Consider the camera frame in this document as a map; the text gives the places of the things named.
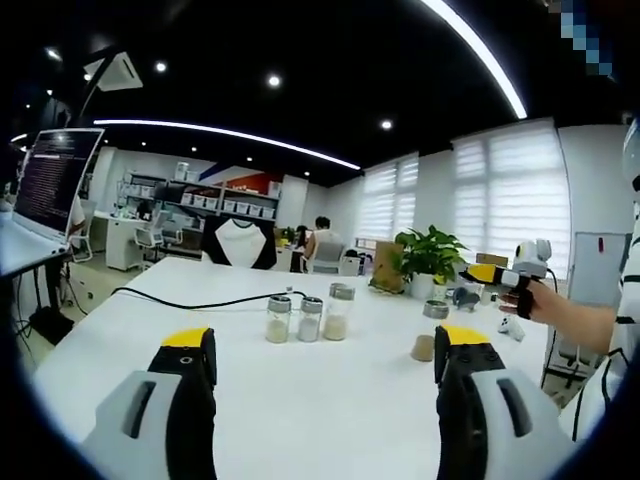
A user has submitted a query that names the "black power cable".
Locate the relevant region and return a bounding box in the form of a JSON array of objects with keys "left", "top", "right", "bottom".
[{"left": 110, "top": 286, "right": 314, "bottom": 310}]

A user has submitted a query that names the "white window blind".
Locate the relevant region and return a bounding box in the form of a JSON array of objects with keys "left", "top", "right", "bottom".
[
  {"left": 363, "top": 152, "right": 420, "bottom": 246},
  {"left": 452, "top": 119, "right": 571, "bottom": 276}
]

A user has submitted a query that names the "whiteboard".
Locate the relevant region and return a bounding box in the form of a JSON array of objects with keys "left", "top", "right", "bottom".
[{"left": 573, "top": 230, "right": 632, "bottom": 301}]

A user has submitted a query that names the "white cabinet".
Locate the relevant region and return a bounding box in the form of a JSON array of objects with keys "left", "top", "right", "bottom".
[{"left": 105, "top": 217, "right": 144, "bottom": 272}]

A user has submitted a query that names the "person's right hand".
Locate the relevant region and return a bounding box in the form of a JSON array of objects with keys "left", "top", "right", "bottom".
[{"left": 499, "top": 279, "right": 544, "bottom": 321}]

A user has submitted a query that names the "small seasoning bottle beige powder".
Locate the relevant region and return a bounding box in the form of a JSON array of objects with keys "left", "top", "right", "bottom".
[{"left": 266, "top": 294, "right": 292, "bottom": 344}]

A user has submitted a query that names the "shelf of white storage boxes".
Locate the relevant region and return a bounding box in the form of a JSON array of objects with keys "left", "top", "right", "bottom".
[{"left": 119, "top": 159, "right": 281, "bottom": 221}]

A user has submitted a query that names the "small seasoning bottle white powder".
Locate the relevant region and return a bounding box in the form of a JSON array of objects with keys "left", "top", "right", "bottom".
[{"left": 298, "top": 295, "right": 325, "bottom": 344}]

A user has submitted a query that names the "black stand pole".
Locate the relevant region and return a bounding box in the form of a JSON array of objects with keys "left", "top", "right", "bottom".
[{"left": 69, "top": 47, "right": 119, "bottom": 132}]

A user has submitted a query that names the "group of round ceiling downlights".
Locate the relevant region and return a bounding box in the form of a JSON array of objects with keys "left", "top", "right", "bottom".
[{"left": 44, "top": 47, "right": 394, "bottom": 166}]

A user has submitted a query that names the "tall seasoning bottle pale powder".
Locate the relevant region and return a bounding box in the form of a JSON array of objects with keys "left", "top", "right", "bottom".
[{"left": 324, "top": 282, "right": 356, "bottom": 342}]

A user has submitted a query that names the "person in striped shirt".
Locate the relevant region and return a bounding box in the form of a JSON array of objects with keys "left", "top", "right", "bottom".
[{"left": 569, "top": 119, "right": 640, "bottom": 441}]

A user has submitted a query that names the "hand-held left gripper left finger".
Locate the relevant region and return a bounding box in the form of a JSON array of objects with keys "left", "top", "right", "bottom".
[{"left": 82, "top": 327, "right": 219, "bottom": 480}]

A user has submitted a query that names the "long ceiling light strip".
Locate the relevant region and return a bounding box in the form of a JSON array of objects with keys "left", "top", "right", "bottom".
[
  {"left": 419, "top": 0, "right": 529, "bottom": 120},
  {"left": 93, "top": 118, "right": 362, "bottom": 171}
]

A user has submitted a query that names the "green plant in white pot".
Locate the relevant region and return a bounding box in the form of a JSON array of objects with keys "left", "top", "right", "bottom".
[{"left": 394, "top": 224, "right": 471, "bottom": 300}]

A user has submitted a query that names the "tall seasoning bottle brown powder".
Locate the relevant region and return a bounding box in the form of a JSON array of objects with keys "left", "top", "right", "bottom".
[{"left": 410, "top": 299, "right": 450, "bottom": 362}]

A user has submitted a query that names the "small white plastic object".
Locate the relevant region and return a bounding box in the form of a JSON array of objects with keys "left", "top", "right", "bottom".
[{"left": 497, "top": 315, "right": 526, "bottom": 344}]

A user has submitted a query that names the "ceiling air conditioner unit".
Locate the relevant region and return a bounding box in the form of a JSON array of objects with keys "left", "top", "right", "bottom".
[{"left": 83, "top": 51, "right": 145, "bottom": 92}]

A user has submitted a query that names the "white office chair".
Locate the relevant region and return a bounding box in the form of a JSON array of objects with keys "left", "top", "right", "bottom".
[
  {"left": 135, "top": 212, "right": 172, "bottom": 261},
  {"left": 68, "top": 199, "right": 96, "bottom": 265},
  {"left": 310, "top": 241, "right": 346, "bottom": 275}
]

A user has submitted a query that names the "grey plastic figure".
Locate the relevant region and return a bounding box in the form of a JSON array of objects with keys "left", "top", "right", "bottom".
[{"left": 453, "top": 285, "right": 482, "bottom": 314}]

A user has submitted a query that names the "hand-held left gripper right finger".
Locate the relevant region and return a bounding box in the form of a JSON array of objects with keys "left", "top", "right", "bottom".
[{"left": 433, "top": 323, "right": 574, "bottom": 480}]

